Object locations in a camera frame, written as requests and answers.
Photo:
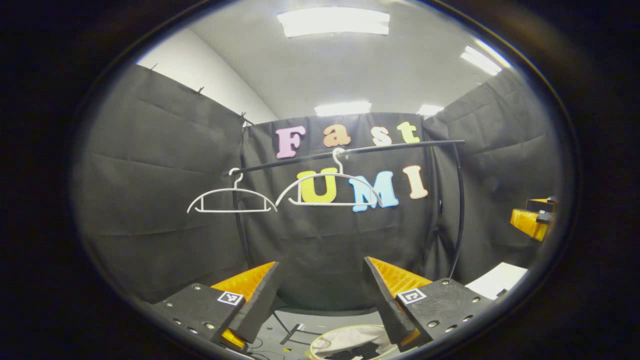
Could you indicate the double tube ceiling light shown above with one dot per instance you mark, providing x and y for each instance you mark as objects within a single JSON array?
[{"x": 480, "y": 60}]

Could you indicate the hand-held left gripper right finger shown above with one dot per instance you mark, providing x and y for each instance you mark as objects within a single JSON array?
[{"x": 385, "y": 300}]

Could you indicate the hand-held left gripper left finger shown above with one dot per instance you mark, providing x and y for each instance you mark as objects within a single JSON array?
[{"x": 260, "y": 305}]

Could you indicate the large rectangular ceiling light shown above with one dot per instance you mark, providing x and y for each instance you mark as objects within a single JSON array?
[{"x": 334, "y": 22}]

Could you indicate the black metal clothes rack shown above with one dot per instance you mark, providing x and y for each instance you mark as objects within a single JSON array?
[{"x": 400, "y": 147}]

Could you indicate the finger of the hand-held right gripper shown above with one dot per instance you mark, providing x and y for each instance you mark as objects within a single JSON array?
[
  {"x": 527, "y": 224},
  {"x": 542, "y": 205}
]

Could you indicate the black backdrop cloth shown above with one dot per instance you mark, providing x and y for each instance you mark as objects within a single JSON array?
[{"x": 150, "y": 200}]

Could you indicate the round white laundry hamper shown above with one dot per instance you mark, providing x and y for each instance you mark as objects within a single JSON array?
[{"x": 345, "y": 337}]

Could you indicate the small ceiling light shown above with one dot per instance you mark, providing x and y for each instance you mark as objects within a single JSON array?
[{"x": 430, "y": 110}]

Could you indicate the white plastic clothes hanger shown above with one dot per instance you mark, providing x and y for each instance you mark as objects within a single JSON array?
[
  {"x": 340, "y": 204},
  {"x": 230, "y": 211}
]

